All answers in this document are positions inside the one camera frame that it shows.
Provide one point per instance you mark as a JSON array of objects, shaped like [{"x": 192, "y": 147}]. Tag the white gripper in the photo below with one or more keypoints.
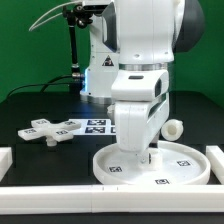
[{"x": 141, "y": 107}]

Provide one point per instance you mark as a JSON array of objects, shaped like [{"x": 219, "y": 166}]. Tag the white left fence block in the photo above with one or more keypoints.
[{"x": 5, "y": 160}]

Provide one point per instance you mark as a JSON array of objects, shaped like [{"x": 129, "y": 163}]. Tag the white fence block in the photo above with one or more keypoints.
[
  {"x": 5, "y": 160},
  {"x": 216, "y": 157}
]

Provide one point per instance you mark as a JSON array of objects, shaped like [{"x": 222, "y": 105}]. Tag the white front fence rail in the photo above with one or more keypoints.
[{"x": 101, "y": 198}]

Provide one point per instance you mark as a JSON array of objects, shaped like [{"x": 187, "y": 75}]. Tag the white round table top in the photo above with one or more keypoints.
[{"x": 169, "y": 163}]

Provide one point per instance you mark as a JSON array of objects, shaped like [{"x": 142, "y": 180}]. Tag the white cross-shaped table base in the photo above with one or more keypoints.
[{"x": 54, "y": 133}]

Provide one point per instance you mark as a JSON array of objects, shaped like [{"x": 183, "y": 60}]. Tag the white right fence block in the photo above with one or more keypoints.
[{"x": 216, "y": 157}]

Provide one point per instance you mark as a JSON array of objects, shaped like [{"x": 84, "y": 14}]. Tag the black camera stand pole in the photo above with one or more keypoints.
[{"x": 76, "y": 17}]

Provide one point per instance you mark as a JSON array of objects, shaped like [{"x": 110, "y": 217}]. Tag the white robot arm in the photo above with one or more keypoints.
[{"x": 134, "y": 41}]

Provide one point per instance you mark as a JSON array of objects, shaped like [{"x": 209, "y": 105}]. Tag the white marker sheet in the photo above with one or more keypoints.
[{"x": 95, "y": 127}]

